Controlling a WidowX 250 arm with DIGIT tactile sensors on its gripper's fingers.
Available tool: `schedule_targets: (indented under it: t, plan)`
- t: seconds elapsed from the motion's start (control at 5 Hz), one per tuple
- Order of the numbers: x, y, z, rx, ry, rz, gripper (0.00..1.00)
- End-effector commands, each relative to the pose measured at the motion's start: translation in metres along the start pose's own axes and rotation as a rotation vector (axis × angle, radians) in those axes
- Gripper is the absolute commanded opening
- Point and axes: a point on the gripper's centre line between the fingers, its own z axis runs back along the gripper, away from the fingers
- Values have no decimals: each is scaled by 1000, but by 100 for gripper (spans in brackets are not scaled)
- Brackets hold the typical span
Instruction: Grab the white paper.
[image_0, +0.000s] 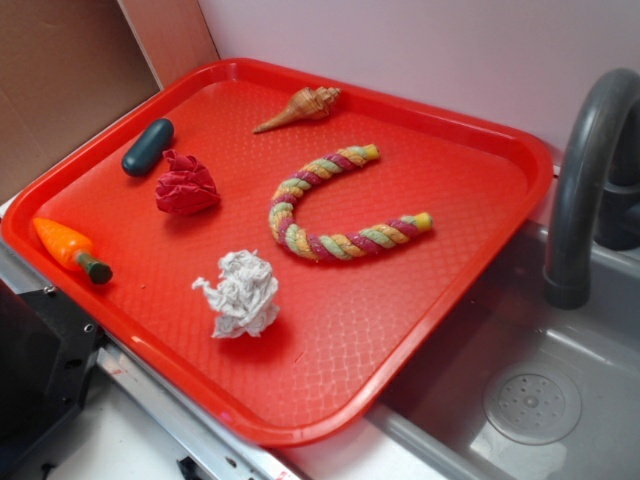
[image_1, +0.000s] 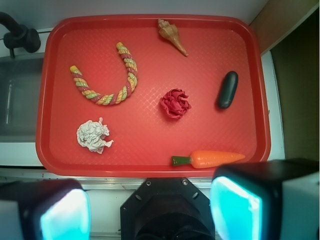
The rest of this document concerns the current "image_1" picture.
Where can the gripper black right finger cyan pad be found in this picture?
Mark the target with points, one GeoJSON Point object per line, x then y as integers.
{"type": "Point", "coordinates": [272, 200]}

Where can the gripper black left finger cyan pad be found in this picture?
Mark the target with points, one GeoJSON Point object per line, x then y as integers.
{"type": "Point", "coordinates": [44, 210]}

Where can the crumpled white paper ball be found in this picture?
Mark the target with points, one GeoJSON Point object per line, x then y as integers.
{"type": "Point", "coordinates": [92, 134]}

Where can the orange toy carrot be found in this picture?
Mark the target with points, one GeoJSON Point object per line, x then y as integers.
{"type": "Point", "coordinates": [202, 159]}

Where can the black oval plastic object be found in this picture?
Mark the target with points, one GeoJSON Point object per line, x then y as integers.
{"type": "Point", "coordinates": [228, 90]}

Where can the red plastic tray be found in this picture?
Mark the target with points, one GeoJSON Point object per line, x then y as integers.
{"type": "Point", "coordinates": [145, 138]}

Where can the grey metal sink basin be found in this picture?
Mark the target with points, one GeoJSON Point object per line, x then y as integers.
{"type": "Point", "coordinates": [20, 81]}

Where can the crumpled red paper ball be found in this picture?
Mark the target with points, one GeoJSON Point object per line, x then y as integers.
{"type": "Point", "coordinates": [175, 103]}

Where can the black faucet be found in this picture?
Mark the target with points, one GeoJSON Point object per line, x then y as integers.
{"type": "Point", "coordinates": [19, 36]}

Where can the tan spiral seashell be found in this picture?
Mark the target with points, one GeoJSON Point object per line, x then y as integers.
{"type": "Point", "coordinates": [170, 32]}

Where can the multicolour twisted rope toy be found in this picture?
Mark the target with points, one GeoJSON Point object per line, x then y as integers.
{"type": "Point", "coordinates": [110, 88]}

